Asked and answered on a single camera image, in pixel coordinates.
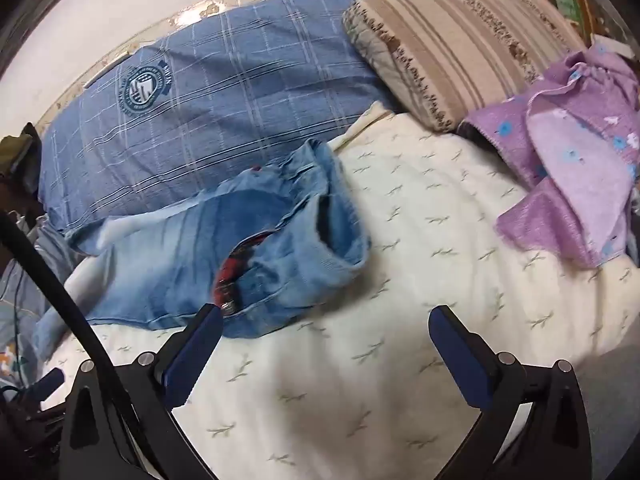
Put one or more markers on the cream leaf print blanket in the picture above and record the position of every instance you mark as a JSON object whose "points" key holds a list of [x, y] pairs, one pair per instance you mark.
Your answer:
{"points": [[425, 270]]}

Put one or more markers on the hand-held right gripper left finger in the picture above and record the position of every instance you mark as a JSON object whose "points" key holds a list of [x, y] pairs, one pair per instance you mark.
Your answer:
{"points": [[196, 352]]}

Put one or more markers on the blue denim pants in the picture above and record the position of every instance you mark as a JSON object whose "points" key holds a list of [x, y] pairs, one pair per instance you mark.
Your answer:
{"points": [[180, 255]]}

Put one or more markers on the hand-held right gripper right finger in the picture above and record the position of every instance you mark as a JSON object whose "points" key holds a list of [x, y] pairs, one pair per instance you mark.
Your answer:
{"points": [[457, 355]]}

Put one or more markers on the beige striped pillow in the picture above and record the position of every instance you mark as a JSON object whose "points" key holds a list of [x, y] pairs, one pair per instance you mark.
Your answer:
{"points": [[450, 50]]}

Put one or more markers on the grey patterned cloth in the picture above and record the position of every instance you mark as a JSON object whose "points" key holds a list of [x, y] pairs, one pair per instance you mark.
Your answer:
{"points": [[20, 300]]}

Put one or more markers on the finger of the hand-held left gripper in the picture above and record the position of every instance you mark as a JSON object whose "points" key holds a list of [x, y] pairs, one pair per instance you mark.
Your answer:
{"points": [[47, 382]]}

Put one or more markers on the dark green object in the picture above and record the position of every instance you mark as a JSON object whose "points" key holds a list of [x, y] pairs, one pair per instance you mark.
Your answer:
{"points": [[15, 152]]}

